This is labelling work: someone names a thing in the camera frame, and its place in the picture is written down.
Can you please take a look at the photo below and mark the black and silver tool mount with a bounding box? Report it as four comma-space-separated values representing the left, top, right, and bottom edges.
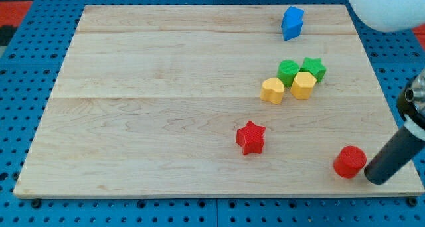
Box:
396, 69, 424, 141

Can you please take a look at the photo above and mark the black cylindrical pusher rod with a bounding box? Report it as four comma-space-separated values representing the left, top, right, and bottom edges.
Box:
364, 124, 424, 185

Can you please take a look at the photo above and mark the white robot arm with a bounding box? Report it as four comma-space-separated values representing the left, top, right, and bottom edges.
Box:
348, 0, 424, 185

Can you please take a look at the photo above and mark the green star block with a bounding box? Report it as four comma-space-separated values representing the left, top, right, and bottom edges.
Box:
300, 57, 327, 83

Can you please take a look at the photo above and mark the yellow heart block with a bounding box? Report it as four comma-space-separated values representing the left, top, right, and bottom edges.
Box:
260, 77, 285, 104

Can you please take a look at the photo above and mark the red star block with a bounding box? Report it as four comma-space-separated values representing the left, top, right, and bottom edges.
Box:
236, 120, 266, 155

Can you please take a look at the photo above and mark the red cylinder block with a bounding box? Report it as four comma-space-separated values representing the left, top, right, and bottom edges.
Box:
333, 146, 367, 179

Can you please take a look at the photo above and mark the yellow hexagon block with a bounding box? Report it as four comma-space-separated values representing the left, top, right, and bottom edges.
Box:
290, 72, 317, 100

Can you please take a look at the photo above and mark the green cylinder block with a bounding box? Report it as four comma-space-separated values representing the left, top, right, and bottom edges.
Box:
276, 60, 300, 87

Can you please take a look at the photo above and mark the blue block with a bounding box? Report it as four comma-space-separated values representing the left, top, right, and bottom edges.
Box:
281, 6, 304, 41

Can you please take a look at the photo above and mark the wooden board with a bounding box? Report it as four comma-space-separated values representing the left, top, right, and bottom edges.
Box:
14, 5, 424, 199

